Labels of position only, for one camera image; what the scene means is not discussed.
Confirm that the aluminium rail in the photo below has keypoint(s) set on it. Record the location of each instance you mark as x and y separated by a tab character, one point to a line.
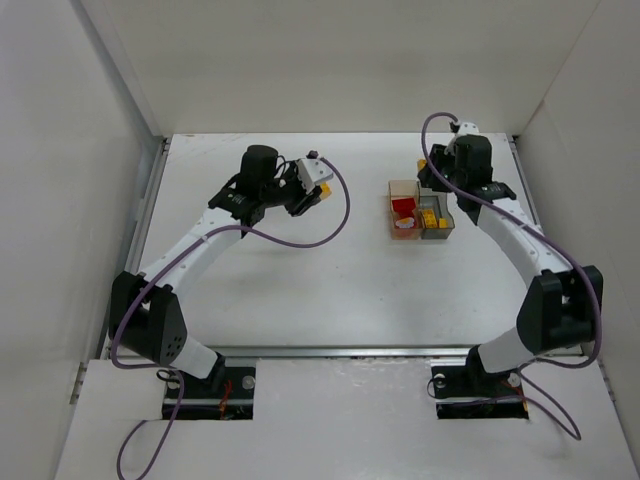
308	352

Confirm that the yellow lego brick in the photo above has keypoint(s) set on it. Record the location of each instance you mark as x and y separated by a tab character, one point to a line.
432	221

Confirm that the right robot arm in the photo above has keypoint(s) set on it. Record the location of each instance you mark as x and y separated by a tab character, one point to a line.
562	305

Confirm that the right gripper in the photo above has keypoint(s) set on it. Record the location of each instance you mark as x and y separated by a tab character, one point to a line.
435	167

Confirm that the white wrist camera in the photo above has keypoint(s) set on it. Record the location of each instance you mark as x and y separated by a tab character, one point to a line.
463	128
312	171

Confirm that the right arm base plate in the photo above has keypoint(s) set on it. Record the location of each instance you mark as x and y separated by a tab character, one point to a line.
458	396

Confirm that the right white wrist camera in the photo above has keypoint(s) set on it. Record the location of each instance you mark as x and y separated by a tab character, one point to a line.
463	128

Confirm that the red and yellow lego stack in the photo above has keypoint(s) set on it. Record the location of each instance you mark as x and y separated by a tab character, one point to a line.
325	191

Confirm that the orange transparent container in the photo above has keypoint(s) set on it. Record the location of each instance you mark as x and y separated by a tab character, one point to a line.
403	189

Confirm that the red lego brick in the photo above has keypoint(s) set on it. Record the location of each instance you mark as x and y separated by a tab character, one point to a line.
404	207

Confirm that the grey transparent container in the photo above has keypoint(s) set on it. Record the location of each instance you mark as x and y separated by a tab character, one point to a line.
438	202

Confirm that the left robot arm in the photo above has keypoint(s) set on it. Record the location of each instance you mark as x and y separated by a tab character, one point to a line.
146	315

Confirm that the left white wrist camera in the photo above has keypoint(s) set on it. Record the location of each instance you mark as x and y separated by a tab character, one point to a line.
312	171

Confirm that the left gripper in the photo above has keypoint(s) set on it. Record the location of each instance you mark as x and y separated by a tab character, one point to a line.
304	201

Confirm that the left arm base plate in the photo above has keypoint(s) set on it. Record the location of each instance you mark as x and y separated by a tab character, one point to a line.
233	400

